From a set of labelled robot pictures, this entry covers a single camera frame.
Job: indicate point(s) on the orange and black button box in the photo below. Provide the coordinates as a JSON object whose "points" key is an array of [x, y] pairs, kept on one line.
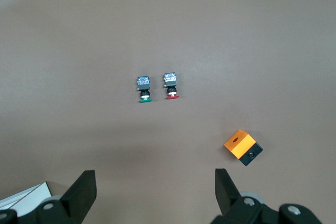
{"points": [[240, 142]]}

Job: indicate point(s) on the red push button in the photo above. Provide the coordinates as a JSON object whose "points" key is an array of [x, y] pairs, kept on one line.
{"points": [[170, 82]]}

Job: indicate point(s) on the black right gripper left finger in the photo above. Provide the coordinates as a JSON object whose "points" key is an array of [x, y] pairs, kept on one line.
{"points": [[78, 197]]}

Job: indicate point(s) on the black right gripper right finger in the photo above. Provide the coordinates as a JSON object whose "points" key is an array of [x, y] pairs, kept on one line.
{"points": [[228, 200]]}

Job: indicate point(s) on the white drawer cabinet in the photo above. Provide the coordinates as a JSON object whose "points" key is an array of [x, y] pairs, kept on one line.
{"points": [[21, 200]]}

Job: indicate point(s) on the green push button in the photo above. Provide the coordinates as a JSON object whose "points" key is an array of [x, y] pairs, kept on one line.
{"points": [[143, 83]]}

